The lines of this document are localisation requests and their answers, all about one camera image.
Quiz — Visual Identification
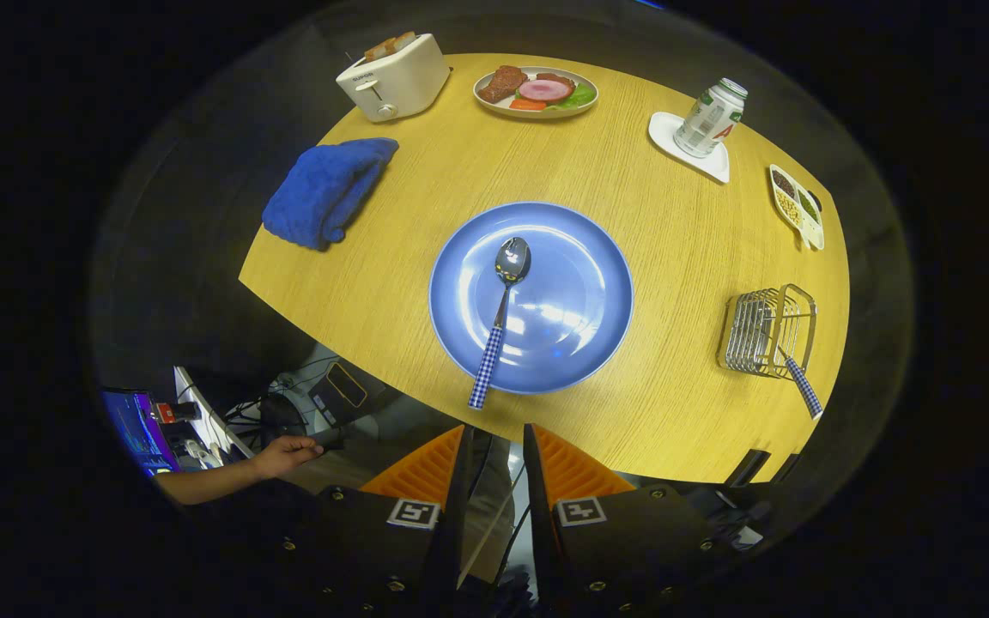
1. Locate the blue plate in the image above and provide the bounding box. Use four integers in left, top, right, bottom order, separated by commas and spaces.
428, 202, 634, 396

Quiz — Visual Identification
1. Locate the white coaster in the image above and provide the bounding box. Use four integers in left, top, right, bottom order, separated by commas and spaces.
648, 112, 731, 185

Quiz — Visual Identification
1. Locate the white board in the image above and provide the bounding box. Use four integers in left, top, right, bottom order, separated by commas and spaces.
173, 367, 255, 460

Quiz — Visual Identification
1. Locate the brown meat piece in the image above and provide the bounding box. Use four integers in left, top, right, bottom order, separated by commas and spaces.
477, 65, 528, 105

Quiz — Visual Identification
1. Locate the white food plate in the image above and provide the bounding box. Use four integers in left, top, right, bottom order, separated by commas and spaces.
473, 65, 599, 120

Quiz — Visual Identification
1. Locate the metal wire rack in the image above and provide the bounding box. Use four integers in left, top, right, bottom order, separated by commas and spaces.
716, 284, 818, 380

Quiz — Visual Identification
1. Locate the lit monitor screen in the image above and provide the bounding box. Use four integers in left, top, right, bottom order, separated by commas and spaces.
101, 389, 179, 478

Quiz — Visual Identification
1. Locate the checked handle spoon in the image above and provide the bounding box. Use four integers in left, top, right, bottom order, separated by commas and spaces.
468, 236, 532, 411

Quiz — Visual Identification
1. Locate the blue towel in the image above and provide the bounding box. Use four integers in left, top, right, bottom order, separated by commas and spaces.
262, 137, 400, 251

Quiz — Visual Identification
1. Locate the white divided dish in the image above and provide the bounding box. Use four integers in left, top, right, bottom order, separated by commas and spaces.
768, 164, 826, 251

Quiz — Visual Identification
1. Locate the pink ham slice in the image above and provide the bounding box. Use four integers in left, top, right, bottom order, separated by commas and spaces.
518, 79, 577, 106

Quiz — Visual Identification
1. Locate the black box device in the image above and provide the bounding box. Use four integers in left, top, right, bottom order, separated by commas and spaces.
307, 361, 375, 427

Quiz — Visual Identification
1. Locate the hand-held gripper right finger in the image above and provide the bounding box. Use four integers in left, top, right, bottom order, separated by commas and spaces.
522, 423, 740, 618

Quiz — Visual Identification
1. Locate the white toaster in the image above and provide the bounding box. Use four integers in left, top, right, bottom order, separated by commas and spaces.
336, 33, 452, 123

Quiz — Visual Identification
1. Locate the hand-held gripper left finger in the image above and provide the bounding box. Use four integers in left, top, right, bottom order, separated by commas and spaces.
284, 423, 476, 618

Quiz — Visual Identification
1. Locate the checked handle fork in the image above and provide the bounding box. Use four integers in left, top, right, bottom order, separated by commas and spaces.
774, 343, 824, 421

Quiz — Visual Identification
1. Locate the white drink bottle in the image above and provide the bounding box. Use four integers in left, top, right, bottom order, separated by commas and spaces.
674, 78, 749, 159

